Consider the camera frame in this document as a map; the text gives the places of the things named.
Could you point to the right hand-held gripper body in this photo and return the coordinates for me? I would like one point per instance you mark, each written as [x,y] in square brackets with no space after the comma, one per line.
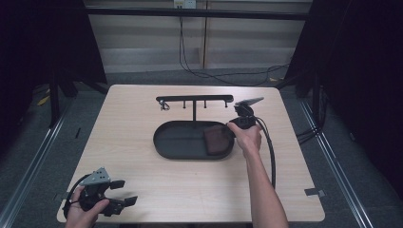
[245,122]

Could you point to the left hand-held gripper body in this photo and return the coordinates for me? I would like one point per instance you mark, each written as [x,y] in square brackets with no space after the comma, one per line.
[95,196]

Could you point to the brown pouch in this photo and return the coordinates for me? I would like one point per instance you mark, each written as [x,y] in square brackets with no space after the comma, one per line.
[218,141]

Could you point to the black hook rack with tray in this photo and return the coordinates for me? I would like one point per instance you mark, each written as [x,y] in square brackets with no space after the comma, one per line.
[180,141]

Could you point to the person's right hand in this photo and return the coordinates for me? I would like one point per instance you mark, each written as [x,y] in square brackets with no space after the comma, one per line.
[250,139]

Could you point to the person's left hand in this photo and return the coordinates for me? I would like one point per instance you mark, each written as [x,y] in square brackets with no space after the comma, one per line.
[79,218]

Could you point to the small black floor strip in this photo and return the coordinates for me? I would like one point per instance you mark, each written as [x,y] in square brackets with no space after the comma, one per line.
[77,133]

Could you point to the grey tape strip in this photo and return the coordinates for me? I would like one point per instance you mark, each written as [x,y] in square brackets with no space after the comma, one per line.
[314,192]

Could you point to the black metal stand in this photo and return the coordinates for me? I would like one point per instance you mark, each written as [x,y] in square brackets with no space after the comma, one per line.
[54,101]

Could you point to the yellow floor marker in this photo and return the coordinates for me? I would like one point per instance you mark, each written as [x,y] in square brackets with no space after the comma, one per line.
[43,100]

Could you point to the black curtain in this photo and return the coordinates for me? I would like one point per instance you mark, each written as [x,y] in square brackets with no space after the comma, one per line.
[358,79]
[41,44]

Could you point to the metal floor rail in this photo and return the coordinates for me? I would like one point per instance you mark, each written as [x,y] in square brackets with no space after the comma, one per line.
[31,164]
[335,164]

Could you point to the white wall socket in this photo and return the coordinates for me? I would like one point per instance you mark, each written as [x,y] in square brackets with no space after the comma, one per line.
[185,3]

